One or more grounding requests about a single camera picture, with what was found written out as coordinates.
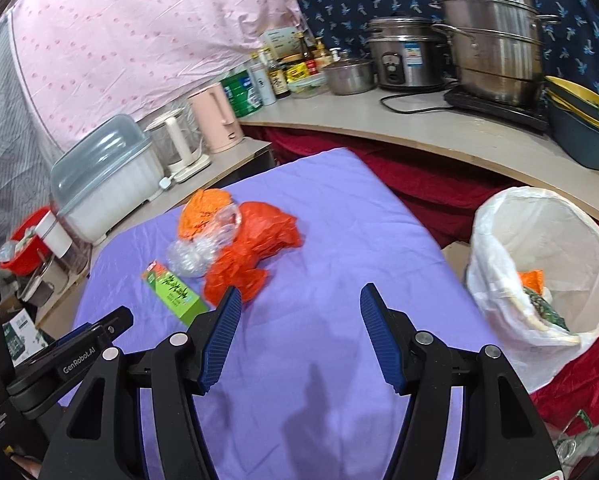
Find purple tablecloth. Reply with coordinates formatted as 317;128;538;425
59;147;485;480

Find printed cardboard box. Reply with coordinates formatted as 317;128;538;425
2;307;50;366

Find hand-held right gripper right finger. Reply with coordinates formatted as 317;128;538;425
359;282;565;480

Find red plastic bag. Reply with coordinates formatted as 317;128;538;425
202;201;303;304

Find white lined trash bin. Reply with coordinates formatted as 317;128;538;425
467;186;599;395

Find red cloth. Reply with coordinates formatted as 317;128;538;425
242;127;599;426

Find green patterned packet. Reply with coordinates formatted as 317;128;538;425
523;287;571;332

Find steel rice cooker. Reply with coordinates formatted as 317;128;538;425
367;16;453;93

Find clear plastic bag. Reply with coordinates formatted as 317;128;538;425
166;204;243;278

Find green can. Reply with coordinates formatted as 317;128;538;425
220;67;263;120

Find yellow plastic basin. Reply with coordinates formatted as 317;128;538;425
545;76;599;128

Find steel pot with lid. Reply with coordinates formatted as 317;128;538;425
322;50;376;96

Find white bottle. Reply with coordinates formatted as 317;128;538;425
249;62;277;107

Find red plastic basin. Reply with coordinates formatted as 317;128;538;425
10;206;52;276

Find wooden side table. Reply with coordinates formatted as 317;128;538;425
34;137;275;326

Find clear food container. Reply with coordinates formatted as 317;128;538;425
288;75;330;99

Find dark sauce bottle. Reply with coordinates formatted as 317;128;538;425
265;50;291;100

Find white blender cup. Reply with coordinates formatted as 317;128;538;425
34;210;90;273

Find person's left hand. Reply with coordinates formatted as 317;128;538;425
10;454;42;480

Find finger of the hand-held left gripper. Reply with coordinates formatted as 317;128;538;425
54;307;135;351

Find pink electric kettle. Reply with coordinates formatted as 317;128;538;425
186;83;245;155

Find dish box with grey lid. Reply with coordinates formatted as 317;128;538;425
49;114;165;243

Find yellowish oil bottle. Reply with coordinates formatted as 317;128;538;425
313;37;333;73

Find pink dotted curtain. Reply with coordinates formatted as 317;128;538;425
9;0;310;161

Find white and green carton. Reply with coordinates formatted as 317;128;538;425
259;27;305;61

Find tall steel steamer pot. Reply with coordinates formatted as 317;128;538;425
432;0;563;107

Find yellow seasoning packet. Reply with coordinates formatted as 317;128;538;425
285;62;313;83

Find glass electric kettle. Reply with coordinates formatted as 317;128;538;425
145;108;212;183

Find crumpled clear plastic packaging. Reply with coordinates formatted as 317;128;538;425
554;410;599;476

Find large orange plastic bag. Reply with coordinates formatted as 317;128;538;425
517;269;545;297

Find curved wooden counter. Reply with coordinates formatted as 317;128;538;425
239;85;599;233

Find black induction cooker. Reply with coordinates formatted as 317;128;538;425
443;87;553;133

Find grey striped cloth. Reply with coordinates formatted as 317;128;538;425
0;25;65;261

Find blue floral cloth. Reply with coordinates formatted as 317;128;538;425
296;0;599;111

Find stacked yellow and teal basins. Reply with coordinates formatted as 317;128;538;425
547;92;599;171

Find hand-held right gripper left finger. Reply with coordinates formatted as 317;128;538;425
38;285;243;480

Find black power cable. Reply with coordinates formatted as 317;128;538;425
379;91;450;114

